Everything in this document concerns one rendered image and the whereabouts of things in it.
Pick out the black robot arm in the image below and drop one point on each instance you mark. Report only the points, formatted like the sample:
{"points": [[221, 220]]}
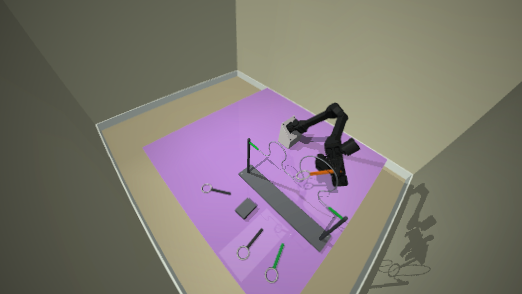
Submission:
{"points": [[349, 147]]}

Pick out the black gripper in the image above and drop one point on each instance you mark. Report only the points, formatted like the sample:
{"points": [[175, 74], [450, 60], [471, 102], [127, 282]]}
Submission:
{"points": [[337, 164]]}

